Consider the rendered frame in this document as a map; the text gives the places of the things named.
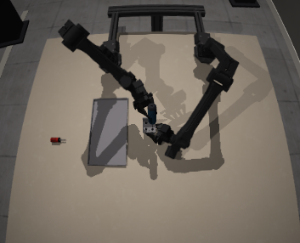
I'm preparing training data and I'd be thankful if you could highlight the grey l-shaped metal bracket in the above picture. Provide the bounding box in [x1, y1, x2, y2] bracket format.
[143, 117, 156, 133]

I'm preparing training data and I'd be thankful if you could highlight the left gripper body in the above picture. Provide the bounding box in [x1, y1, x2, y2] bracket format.
[154, 131, 162, 145]

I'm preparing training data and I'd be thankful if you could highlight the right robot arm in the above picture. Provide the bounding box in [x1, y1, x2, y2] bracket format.
[58, 20, 148, 100]

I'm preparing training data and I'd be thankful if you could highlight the red screwdriver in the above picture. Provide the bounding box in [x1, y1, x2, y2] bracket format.
[50, 138, 65, 143]

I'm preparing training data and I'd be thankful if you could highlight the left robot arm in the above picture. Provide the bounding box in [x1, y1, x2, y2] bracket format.
[157, 37, 239, 159]

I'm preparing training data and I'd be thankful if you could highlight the blue electric screwdriver body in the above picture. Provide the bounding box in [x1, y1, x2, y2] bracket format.
[147, 103, 156, 127]

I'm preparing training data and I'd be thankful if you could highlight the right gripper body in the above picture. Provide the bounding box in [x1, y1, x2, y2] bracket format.
[133, 93, 153, 110]

